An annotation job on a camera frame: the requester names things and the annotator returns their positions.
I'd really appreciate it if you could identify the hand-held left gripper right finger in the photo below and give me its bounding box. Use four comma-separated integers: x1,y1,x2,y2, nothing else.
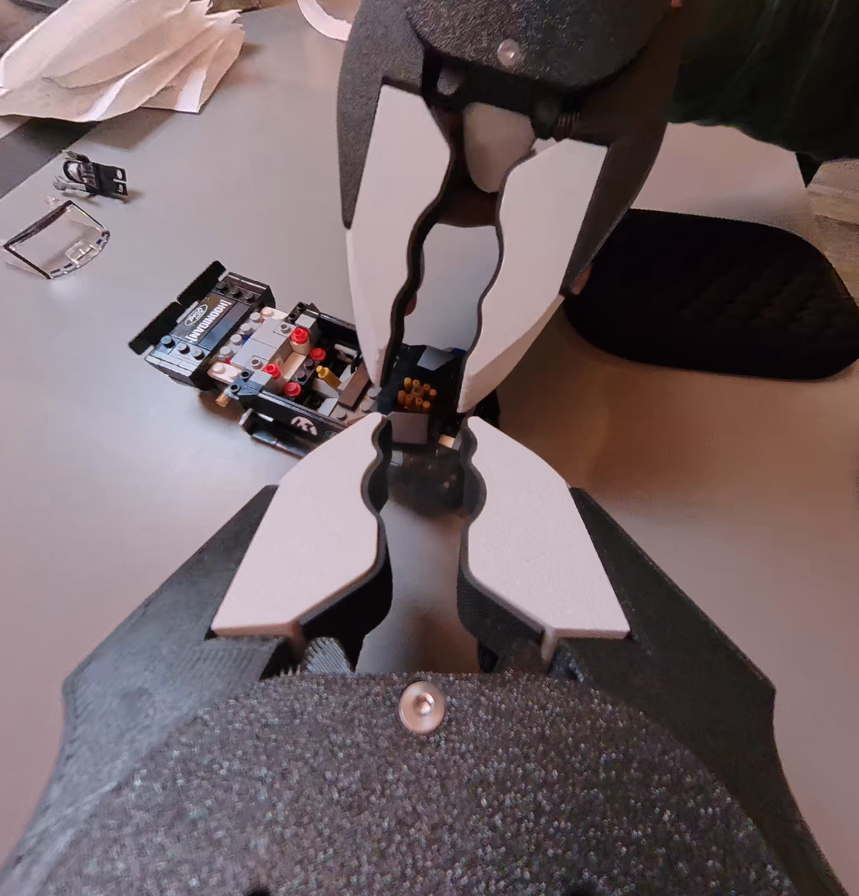
458,416,632,662

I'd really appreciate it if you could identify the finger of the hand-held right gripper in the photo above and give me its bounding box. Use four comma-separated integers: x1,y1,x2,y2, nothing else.
346,84,456,382
457,136,610,414

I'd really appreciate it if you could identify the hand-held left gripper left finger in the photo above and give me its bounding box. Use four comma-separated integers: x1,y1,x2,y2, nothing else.
210,413,395,659

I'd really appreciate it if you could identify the lego car model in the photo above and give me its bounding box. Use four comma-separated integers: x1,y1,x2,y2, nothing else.
129,261,503,512

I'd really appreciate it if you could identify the small black lego assembly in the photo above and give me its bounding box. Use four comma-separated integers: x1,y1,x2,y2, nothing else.
56,150,131,198

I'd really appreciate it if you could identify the clear lego windshield piece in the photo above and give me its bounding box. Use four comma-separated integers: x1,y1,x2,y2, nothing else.
0,196,113,282

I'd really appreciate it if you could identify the torn white paper strip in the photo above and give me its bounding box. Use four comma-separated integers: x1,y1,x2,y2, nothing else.
297,0,358,43

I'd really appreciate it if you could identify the crumpled white paper bag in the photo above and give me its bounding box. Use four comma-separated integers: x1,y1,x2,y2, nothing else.
0,0,246,121

